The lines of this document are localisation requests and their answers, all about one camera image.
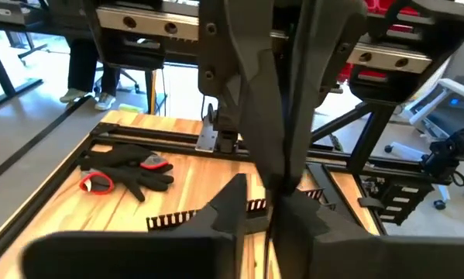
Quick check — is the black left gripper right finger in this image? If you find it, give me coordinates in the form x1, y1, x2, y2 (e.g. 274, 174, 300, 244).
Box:
272, 189, 464, 279

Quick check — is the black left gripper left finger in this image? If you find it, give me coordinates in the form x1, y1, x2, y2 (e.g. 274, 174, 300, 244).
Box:
20, 173, 250, 279

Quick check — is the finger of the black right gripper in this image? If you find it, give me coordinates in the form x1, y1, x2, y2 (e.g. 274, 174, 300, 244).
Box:
198, 0, 287, 191
285, 0, 368, 193

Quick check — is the black slotted cable duct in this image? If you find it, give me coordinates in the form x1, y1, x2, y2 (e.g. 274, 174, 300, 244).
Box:
145, 188, 326, 234

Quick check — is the black glove red cuff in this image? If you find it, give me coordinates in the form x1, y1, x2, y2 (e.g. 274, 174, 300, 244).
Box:
76, 143, 174, 172
78, 165, 175, 203

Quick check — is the silver mounting plate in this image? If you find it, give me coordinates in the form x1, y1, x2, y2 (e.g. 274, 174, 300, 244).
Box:
194, 114, 219, 153

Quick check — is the standing person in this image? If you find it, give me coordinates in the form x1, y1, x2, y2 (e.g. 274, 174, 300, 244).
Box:
59, 36, 122, 112

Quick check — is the white office chair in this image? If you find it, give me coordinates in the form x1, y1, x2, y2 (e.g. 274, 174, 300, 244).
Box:
384, 77, 464, 212

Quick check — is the black aluminium table frame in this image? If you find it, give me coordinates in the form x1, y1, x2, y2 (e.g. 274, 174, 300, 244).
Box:
0, 101, 449, 272

